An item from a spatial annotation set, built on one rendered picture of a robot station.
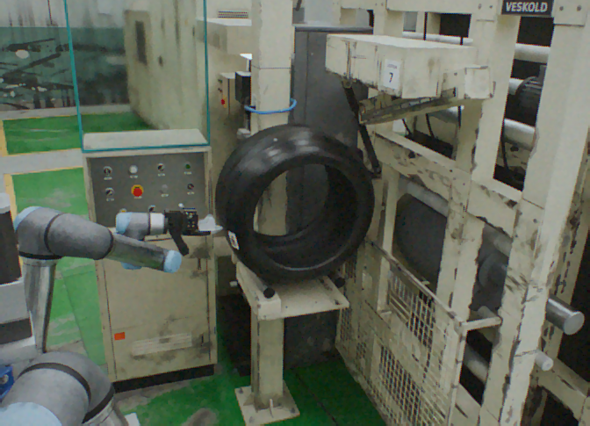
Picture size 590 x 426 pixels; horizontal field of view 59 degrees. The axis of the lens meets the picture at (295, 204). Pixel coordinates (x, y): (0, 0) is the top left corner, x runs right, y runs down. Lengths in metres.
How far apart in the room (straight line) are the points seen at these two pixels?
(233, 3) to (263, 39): 3.12
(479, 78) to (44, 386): 1.30
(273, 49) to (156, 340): 1.55
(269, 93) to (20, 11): 8.70
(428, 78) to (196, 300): 1.64
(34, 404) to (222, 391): 2.12
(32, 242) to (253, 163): 0.71
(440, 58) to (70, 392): 1.27
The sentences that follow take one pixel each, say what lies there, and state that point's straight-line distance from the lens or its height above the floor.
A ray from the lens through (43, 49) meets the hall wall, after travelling 10.52.
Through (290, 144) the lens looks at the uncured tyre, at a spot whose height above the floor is 1.44.
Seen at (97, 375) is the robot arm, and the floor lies 1.31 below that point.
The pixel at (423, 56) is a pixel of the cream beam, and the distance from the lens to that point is 1.60.
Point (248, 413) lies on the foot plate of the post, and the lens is 2.77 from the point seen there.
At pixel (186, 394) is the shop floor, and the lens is 2.91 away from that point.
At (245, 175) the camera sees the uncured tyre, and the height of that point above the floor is 1.34.
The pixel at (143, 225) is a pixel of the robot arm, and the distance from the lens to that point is 1.84.
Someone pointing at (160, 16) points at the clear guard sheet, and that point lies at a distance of 2.35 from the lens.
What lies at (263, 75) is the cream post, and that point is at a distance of 2.06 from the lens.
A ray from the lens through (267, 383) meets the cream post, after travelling 2.67.
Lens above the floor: 1.88
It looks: 21 degrees down
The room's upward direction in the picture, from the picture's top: 2 degrees clockwise
